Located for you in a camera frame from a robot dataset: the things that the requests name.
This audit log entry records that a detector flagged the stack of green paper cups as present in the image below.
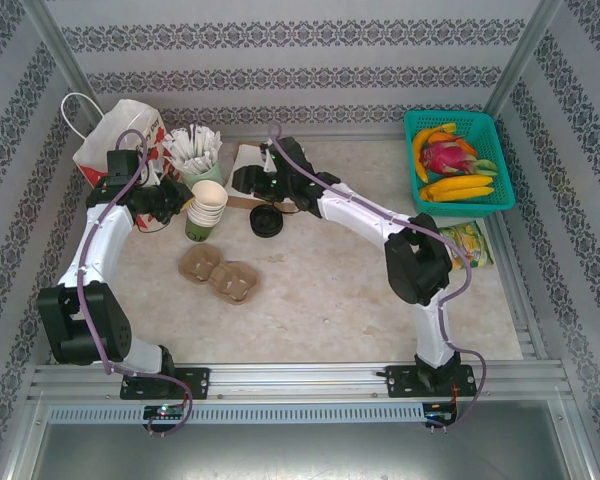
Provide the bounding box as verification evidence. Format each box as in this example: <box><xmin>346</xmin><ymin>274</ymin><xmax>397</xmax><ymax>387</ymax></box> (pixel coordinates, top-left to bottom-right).
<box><xmin>183</xmin><ymin>199</ymin><xmax>227</xmax><ymax>245</ymax></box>

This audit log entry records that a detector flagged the black plastic cup lid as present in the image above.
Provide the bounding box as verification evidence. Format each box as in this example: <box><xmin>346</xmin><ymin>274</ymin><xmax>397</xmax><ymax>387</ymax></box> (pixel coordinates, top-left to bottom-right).
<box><xmin>249</xmin><ymin>204</ymin><xmax>284</xmax><ymax>238</ymax></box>

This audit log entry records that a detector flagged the white red printed paper bag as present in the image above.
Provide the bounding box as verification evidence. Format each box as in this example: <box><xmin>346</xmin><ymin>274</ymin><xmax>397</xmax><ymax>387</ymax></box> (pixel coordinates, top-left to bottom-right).
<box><xmin>61</xmin><ymin>93</ymin><xmax>169</xmax><ymax>234</ymax></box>

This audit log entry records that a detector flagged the brown cardboard cup carrier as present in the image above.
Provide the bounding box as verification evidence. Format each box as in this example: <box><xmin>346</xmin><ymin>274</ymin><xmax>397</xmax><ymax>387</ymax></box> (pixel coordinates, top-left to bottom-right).
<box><xmin>178</xmin><ymin>243</ymin><xmax>261</xmax><ymax>306</ymax></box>

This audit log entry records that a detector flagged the mint green straw holder cup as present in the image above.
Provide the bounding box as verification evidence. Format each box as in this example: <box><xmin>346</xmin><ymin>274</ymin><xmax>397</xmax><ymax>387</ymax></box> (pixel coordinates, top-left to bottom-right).
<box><xmin>177</xmin><ymin>162</ymin><xmax>224</xmax><ymax>190</ymax></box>

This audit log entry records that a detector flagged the bundle of white wrapped straws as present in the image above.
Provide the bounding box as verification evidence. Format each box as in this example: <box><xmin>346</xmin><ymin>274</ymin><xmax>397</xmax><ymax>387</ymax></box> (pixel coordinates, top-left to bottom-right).
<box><xmin>162</xmin><ymin>124</ymin><xmax>224</xmax><ymax>176</ymax></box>

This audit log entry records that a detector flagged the curved yellow banana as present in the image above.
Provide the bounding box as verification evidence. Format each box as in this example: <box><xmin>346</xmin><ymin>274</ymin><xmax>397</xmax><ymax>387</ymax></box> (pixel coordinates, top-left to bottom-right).
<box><xmin>412</xmin><ymin>128</ymin><xmax>446</xmax><ymax>184</ymax></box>

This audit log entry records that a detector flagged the pink dragon fruit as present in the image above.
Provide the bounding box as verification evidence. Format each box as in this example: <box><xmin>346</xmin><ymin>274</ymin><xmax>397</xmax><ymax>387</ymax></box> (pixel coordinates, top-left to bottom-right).
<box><xmin>418</xmin><ymin>139</ymin><xmax>500</xmax><ymax>177</ymax></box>

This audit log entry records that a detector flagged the orange toy fruit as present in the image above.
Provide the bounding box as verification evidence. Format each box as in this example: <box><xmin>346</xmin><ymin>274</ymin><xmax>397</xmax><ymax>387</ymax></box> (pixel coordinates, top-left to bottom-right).
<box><xmin>428</xmin><ymin>130</ymin><xmax>478</xmax><ymax>156</ymax></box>

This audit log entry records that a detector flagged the green yellow snack packet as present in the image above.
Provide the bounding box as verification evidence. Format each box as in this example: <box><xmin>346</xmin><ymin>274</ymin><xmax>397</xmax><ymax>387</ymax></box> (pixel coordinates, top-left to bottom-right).
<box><xmin>437</xmin><ymin>221</ymin><xmax>496</xmax><ymax>271</ymax></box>

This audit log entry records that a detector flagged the teal plastic basket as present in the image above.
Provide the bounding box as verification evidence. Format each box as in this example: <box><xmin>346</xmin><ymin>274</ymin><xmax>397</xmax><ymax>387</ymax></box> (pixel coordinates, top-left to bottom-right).
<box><xmin>403</xmin><ymin>109</ymin><xmax>517</xmax><ymax>217</ymax></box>

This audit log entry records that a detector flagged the small circuit board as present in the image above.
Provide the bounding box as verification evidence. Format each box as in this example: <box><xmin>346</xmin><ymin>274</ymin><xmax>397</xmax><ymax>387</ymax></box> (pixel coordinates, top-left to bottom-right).
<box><xmin>144</xmin><ymin>404</ymin><xmax>185</xmax><ymax>420</ymax></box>
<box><xmin>426</xmin><ymin>402</ymin><xmax>459</xmax><ymax>424</ymax></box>

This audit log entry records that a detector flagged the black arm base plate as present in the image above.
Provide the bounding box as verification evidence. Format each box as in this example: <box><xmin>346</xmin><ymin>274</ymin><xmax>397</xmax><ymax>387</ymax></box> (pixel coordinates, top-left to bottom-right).
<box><xmin>384</xmin><ymin>364</ymin><xmax>478</xmax><ymax>399</ymax></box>
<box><xmin>119</xmin><ymin>367</ymin><xmax>211</xmax><ymax>401</ymax></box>

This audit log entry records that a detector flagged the aluminium frame post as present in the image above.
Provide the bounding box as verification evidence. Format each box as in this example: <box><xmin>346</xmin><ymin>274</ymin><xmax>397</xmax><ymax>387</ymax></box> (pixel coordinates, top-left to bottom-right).
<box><xmin>482</xmin><ymin>0</ymin><xmax>566</xmax><ymax>116</ymax></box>
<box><xmin>19</xmin><ymin>0</ymin><xmax>109</xmax><ymax>121</ymax></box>

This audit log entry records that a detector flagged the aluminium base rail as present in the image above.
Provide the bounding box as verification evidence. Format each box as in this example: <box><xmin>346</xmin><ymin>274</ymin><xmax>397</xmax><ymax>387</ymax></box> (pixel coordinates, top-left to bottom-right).
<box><xmin>27</xmin><ymin>363</ymin><xmax>566</xmax><ymax>401</ymax></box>

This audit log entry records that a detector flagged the grey slotted cable duct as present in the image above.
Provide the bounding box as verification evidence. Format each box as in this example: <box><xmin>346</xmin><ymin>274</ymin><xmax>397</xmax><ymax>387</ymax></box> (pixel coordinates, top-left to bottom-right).
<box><xmin>47</xmin><ymin>403</ymin><xmax>426</xmax><ymax>425</ymax></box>

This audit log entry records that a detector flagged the aluminium side rail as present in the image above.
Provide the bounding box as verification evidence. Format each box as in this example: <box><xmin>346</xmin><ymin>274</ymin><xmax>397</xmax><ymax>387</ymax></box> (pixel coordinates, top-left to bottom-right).
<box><xmin>484</xmin><ymin>212</ymin><xmax>551</xmax><ymax>362</ymax></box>

